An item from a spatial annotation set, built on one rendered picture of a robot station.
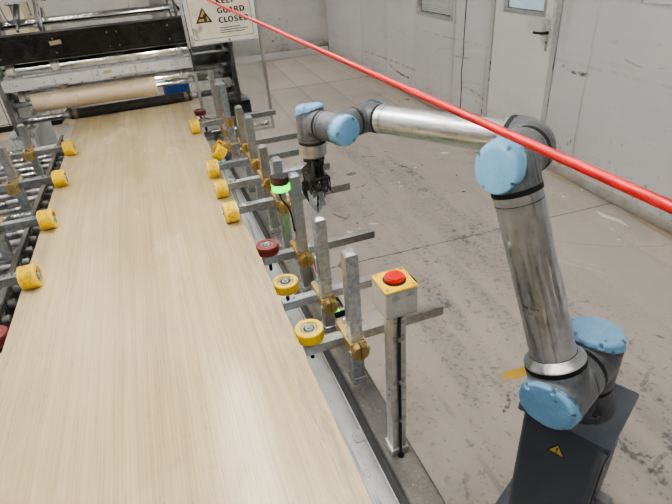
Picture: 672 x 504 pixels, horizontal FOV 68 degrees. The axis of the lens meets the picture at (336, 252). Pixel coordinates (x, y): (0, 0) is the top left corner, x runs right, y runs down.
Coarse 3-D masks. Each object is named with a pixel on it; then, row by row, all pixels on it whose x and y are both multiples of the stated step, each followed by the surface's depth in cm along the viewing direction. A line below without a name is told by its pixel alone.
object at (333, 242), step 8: (352, 232) 189; (360, 232) 189; (368, 232) 188; (328, 240) 185; (336, 240) 185; (344, 240) 186; (352, 240) 187; (360, 240) 189; (288, 248) 182; (312, 248) 183; (280, 256) 180; (288, 256) 181; (264, 264) 179
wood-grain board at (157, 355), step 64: (128, 128) 316; (64, 192) 233; (128, 192) 228; (192, 192) 222; (64, 256) 181; (128, 256) 178; (192, 256) 175; (256, 256) 172; (64, 320) 148; (128, 320) 146; (192, 320) 144; (256, 320) 142; (0, 384) 127; (64, 384) 126; (128, 384) 124; (192, 384) 122; (256, 384) 121; (0, 448) 110; (64, 448) 109; (128, 448) 108; (192, 448) 106; (256, 448) 105; (320, 448) 104
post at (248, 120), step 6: (246, 120) 223; (252, 120) 224; (246, 126) 224; (252, 126) 225; (246, 132) 228; (252, 132) 227; (252, 138) 228; (252, 144) 229; (252, 150) 231; (252, 156) 232; (258, 156) 233; (258, 186) 240; (258, 192) 242; (264, 192) 243; (258, 198) 243
